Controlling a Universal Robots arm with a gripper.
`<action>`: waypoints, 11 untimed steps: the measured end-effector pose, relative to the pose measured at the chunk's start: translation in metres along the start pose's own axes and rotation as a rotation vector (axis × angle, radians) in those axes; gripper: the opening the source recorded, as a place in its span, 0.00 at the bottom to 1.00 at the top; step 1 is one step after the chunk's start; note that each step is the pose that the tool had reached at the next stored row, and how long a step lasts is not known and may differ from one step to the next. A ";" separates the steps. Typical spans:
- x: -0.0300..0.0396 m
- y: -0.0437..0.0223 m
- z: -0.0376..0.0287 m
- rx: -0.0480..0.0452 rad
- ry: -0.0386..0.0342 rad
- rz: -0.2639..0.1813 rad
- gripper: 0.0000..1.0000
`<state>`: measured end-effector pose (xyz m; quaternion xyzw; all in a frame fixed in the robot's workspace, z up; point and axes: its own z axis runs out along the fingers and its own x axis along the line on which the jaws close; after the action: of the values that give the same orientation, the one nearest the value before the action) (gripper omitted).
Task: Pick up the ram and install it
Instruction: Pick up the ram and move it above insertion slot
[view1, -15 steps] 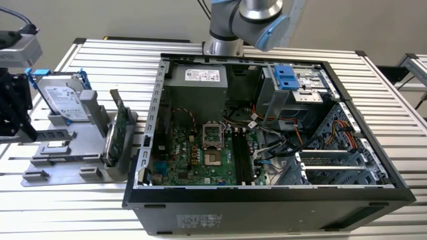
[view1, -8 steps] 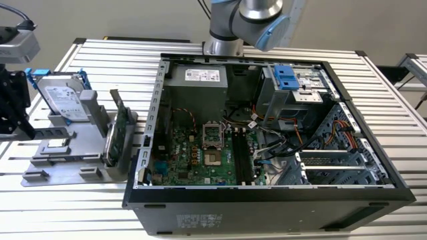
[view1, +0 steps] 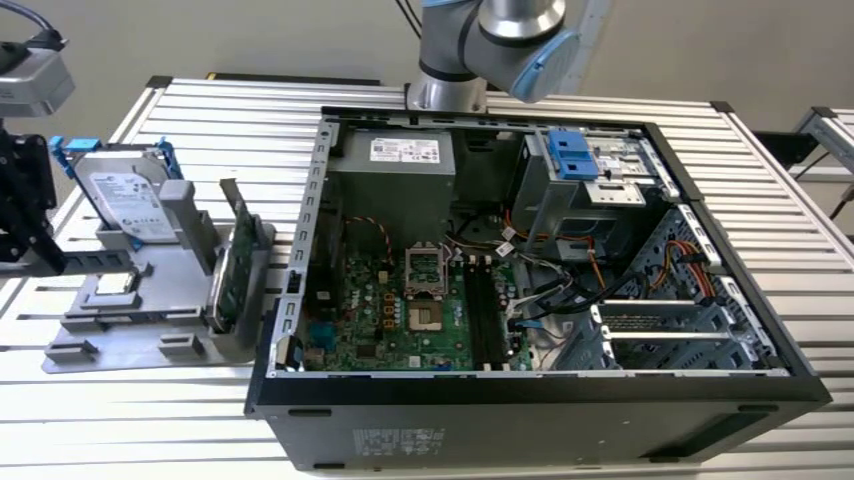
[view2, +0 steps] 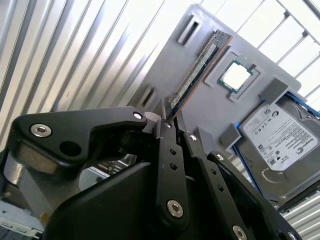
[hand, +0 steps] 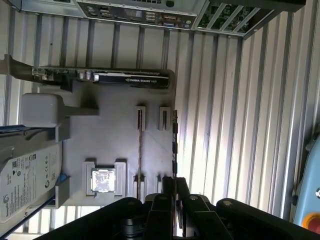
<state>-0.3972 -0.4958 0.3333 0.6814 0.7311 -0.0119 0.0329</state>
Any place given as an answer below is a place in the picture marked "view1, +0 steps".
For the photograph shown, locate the black RAM slot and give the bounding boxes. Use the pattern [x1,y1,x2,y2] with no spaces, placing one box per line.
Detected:
[464,257,486,371]
[473,257,496,371]
[492,257,514,371]
[481,257,504,371]

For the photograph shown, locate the hard disk in blue carrier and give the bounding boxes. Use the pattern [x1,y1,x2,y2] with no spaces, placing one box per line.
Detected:
[50,134,186,249]

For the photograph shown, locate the silver CPU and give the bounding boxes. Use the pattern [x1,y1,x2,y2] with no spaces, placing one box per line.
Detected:
[93,272,142,296]

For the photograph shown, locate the grey parts rack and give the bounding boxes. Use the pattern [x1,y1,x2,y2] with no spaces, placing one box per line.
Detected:
[41,177,279,374]

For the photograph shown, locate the green graphics card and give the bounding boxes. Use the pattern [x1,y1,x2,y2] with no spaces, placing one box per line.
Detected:
[206,177,266,334]

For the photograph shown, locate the grey power supply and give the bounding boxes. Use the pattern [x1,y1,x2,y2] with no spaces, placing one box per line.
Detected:
[330,127,460,241]

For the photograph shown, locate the metal socket cover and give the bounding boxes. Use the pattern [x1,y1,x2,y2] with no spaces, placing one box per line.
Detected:
[403,239,450,301]

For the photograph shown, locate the CPU socket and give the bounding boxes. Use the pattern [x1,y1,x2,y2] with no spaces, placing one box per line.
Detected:
[406,298,448,334]

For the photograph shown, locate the green motherboard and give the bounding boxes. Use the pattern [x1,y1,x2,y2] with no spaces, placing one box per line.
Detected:
[297,239,536,372]

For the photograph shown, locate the blue plastic bay latch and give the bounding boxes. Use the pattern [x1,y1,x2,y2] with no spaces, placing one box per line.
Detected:
[546,129,597,181]

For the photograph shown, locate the black PC case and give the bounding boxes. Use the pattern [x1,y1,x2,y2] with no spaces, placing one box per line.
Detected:
[243,104,836,474]

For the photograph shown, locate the perforated metal disk bay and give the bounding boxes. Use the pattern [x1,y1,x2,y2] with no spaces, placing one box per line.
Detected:
[557,298,769,372]

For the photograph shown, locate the black rectangular block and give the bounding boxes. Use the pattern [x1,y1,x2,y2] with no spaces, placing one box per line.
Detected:
[752,130,821,166]

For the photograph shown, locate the metal slat side table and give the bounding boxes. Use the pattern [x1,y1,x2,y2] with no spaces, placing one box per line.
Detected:
[786,104,854,221]

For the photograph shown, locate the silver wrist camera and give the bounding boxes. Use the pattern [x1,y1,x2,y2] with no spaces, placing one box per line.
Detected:
[0,47,77,120]

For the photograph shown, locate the twisted red black wire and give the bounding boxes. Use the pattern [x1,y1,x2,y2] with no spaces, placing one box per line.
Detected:
[343,215,397,266]

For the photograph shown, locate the grey wires with white labels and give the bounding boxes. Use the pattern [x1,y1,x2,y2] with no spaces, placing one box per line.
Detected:
[444,227,529,264]

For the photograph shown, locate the black wire bundle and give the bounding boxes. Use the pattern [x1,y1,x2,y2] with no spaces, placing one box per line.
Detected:
[517,249,646,319]

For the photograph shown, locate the thin red wire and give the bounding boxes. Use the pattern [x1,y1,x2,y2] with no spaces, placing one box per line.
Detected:
[532,327,576,370]

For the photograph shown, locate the orange wire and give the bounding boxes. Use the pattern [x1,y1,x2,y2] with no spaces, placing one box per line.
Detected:
[586,244,608,291]

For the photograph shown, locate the red orange yellow wires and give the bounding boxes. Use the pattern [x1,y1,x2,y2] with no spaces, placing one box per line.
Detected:
[650,238,713,306]

